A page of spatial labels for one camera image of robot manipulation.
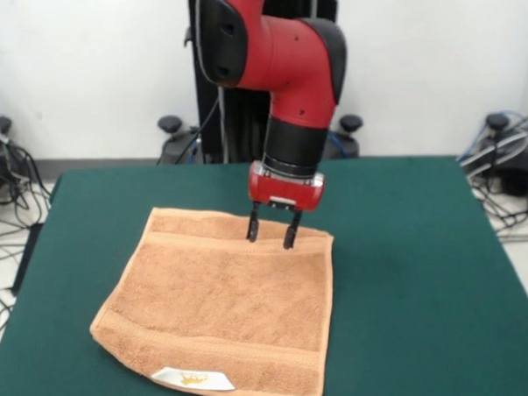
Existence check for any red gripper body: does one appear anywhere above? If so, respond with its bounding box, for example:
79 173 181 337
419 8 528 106
246 158 327 216

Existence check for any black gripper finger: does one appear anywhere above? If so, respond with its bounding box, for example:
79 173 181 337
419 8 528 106
280 208 306 251
244 200 264 244

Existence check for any tan terry towel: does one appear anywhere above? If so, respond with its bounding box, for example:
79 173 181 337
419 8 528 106
84 199 342 396

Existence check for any dark green table cloth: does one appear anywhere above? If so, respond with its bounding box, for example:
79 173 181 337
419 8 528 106
0 150 528 396

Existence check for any blue cable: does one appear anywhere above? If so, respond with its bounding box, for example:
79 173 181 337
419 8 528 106
326 131 348 158

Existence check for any black pedestal levelling knob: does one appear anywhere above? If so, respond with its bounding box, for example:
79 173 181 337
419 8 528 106
157 115 183 134
338 113 365 133

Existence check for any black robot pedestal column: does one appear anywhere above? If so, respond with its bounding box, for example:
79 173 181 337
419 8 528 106
181 0 363 166

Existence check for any black pedestal base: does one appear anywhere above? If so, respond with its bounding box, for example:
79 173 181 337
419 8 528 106
155 122 363 167

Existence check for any tangle of black cables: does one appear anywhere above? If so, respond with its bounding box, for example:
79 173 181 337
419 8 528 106
0 84 60 350
464 181 528 245

